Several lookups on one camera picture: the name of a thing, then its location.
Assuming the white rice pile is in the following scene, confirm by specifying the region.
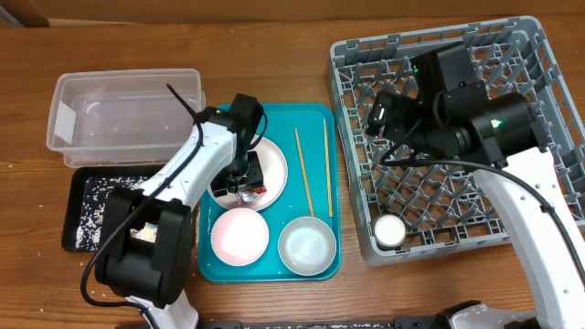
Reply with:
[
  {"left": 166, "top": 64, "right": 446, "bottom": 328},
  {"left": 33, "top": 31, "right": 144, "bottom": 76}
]
[{"left": 73, "top": 175, "right": 148, "bottom": 251}]

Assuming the clear plastic waste bin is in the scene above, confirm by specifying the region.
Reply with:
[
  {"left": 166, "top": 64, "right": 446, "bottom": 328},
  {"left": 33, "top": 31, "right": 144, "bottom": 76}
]
[{"left": 46, "top": 69, "right": 206, "bottom": 167}]

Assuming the black rectangular waste tray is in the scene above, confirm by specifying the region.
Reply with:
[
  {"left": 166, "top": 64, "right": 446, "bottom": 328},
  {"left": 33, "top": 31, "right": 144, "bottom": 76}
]
[{"left": 61, "top": 165, "right": 162, "bottom": 251}]

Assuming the white paper cup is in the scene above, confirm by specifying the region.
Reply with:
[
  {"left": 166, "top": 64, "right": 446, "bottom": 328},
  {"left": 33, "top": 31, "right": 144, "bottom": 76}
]
[{"left": 372, "top": 214, "right": 407, "bottom": 249}]

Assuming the right wooden chopstick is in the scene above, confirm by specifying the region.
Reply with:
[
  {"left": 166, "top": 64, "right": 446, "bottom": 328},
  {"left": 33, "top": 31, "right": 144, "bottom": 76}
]
[{"left": 323, "top": 118, "right": 334, "bottom": 218}]

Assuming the grey plastic dishwasher rack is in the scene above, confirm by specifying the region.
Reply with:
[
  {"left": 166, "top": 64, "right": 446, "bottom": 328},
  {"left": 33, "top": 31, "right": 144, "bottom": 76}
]
[{"left": 326, "top": 16, "right": 584, "bottom": 266}]

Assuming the red foil snack wrapper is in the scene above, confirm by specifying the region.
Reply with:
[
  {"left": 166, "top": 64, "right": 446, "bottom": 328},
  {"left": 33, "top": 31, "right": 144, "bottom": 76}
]
[{"left": 235, "top": 186, "right": 266, "bottom": 204}]

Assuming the grey ceramic bowl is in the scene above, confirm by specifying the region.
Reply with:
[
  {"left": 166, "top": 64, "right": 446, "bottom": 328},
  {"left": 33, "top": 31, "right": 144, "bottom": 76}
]
[{"left": 278, "top": 217, "right": 337, "bottom": 277}]

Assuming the left wooden chopstick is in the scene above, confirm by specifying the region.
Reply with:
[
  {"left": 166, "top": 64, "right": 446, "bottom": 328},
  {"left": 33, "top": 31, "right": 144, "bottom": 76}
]
[{"left": 294, "top": 128, "right": 315, "bottom": 217}]

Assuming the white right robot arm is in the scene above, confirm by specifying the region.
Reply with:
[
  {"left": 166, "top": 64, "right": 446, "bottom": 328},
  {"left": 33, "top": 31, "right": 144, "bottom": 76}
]
[{"left": 366, "top": 42, "right": 584, "bottom": 328}]

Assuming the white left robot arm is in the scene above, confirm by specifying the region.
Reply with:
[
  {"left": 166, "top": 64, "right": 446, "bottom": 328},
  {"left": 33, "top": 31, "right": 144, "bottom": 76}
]
[{"left": 80, "top": 93, "right": 268, "bottom": 328}]

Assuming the black rail at table edge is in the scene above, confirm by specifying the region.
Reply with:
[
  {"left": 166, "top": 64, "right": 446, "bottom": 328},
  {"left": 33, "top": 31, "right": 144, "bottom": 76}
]
[{"left": 196, "top": 300, "right": 522, "bottom": 329}]

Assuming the wooden chopstick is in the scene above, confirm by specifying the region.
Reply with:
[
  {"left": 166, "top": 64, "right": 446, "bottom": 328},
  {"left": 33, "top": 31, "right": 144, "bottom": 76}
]
[
  {"left": 323, "top": 118, "right": 334, "bottom": 218},
  {"left": 294, "top": 128, "right": 315, "bottom": 217}
]

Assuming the small pink bowl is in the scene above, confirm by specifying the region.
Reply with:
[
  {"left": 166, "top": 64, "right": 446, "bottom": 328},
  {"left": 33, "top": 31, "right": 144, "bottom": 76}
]
[{"left": 210, "top": 207, "right": 270, "bottom": 267}]

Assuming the teal plastic serving tray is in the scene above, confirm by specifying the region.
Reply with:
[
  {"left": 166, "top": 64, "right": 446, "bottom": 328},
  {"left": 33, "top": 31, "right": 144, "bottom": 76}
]
[{"left": 197, "top": 102, "right": 342, "bottom": 283}]

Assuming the large white plate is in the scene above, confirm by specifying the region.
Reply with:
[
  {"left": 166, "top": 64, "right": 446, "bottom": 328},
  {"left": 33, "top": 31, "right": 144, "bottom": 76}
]
[{"left": 207, "top": 137, "right": 288, "bottom": 211}]

